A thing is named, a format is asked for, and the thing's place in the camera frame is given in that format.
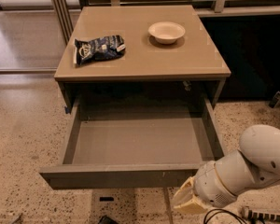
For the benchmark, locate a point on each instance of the grey drawer cabinet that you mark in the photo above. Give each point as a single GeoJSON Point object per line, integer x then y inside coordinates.
{"type": "Point", "coordinates": [192, 57]}

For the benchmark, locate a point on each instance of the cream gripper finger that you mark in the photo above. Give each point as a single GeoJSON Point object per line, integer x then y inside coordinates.
{"type": "Point", "coordinates": [185, 193]}
{"type": "Point", "coordinates": [194, 207]}

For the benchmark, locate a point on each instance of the small dark floor device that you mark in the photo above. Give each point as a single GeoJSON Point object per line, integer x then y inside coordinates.
{"type": "Point", "coordinates": [275, 100]}

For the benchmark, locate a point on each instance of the dark object bottom edge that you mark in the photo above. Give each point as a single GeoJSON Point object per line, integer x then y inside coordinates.
{"type": "Point", "coordinates": [107, 220]}

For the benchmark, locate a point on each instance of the white power strip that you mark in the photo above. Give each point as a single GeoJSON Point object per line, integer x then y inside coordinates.
{"type": "Point", "coordinates": [249, 213]}

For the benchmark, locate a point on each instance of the white bowl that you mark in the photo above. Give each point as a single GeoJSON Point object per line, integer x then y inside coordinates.
{"type": "Point", "coordinates": [166, 32]}

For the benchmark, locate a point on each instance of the grey top drawer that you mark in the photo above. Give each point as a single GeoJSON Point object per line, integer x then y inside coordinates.
{"type": "Point", "coordinates": [135, 144]}

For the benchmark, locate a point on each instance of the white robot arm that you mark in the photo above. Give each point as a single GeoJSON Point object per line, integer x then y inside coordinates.
{"type": "Point", "coordinates": [254, 165]}

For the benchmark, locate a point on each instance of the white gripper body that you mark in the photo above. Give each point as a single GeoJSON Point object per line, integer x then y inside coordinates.
{"type": "Point", "coordinates": [210, 182]}

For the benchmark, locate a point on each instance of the blue chip bag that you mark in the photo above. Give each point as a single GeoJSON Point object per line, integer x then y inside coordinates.
{"type": "Point", "coordinates": [99, 49]}

